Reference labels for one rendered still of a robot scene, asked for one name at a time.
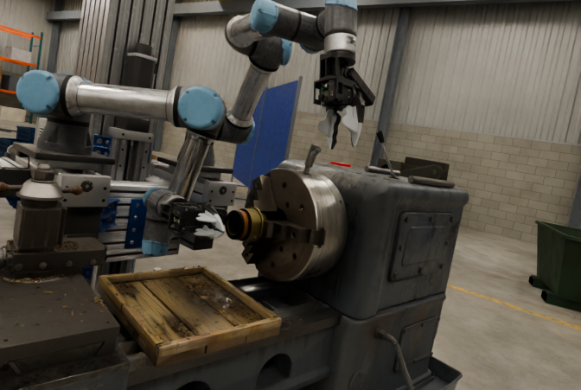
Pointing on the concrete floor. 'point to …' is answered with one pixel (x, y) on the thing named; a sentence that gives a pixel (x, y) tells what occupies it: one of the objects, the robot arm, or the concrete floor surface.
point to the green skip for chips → (558, 265)
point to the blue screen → (268, 133)
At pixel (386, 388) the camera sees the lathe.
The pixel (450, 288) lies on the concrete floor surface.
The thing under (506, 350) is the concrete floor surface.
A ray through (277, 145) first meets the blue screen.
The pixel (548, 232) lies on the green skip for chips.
